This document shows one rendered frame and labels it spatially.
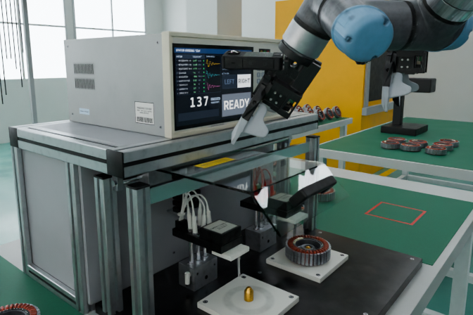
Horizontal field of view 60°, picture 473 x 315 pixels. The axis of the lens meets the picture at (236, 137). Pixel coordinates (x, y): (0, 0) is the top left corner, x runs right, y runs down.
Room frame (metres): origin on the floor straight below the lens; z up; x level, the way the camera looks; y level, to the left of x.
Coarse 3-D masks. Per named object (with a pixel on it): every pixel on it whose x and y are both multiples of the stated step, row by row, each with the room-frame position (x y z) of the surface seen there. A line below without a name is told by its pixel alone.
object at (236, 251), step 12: (204, 228) 0.81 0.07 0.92; (216, 228) 0.81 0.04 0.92; (228, 228) 0.81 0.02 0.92; (240, 228) 0.82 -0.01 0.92; (192, 240) 0.82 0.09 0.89; (204, 240) 0.80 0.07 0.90; (216, 240) 0.78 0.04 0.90; (228, 240) 0.79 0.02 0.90; (240, 240) 0.82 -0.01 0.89; (192, 252) 0.84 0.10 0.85; (204, 252) 0.87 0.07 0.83; (216, 252) 0.78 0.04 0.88; (228, 252) 0.78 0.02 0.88; (240, 252) 0.78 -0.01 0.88
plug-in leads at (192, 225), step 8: (184, 200) 0.86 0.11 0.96; (200, 200) 0.85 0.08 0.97; (184, 208) 0.87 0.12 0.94; (192, 208) 0.83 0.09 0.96; (200, 208) 0.87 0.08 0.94; (208, 208) 0.86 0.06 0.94; (192, 216) 0.83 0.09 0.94; (200, 216) 0.87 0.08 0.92; (208, 216) 0.86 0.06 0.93; (176, 224) 0.86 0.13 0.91; (184, 224) 0.86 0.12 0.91; (192, 224) 0.83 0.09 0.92; (200, 224) 0.87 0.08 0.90; (192, 232) 0.83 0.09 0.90
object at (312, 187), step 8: (328, 176) 0.70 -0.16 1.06; (312, 184) 0.65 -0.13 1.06; (320, 184) 0.67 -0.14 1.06; (328, 184) 0.68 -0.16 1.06; (296, 192) 0.63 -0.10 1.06; (304, 192) 0.63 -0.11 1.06; (312, 192) 0.64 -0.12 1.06; (320, 192) 0.71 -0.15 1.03; (296, 200) 0.63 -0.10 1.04; (304, 200) 0.63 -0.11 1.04
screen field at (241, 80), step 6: (222, 78) 0.90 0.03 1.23; (228, 78) 0.92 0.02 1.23; (234, 78) 0.94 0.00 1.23; (240, 78) 0.95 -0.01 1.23; (246, 78) 0.97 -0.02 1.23; (222, 84) 0.90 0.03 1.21; (228, 84) 0.92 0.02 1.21; (234, 84) 0.94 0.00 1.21; (240, 84) 0.95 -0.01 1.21; (246, 84) 0.97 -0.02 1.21
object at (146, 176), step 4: (148, 172) 0.77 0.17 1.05; (152, 172) 0.77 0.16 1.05; (156, 172) 0.78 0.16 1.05; (160, 172) 0.79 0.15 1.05; (144, 176) 0.77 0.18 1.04; (148, 176) 0.77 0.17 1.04; (152, 176) 0.77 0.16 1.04; (156, 176) 0.78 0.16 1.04; (160, 176) 0.79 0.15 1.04; (164, 176) 0.80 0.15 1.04; (168, 176) 0.81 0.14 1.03; (140, 180) 0.78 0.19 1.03; (144, 180) 0.77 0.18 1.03; (148, 180) 0.77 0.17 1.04; (152, 180) 0.77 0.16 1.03; (156, 180) 0.78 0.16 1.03; (160, 180) 0.79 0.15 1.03; (164, 180) 0.80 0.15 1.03
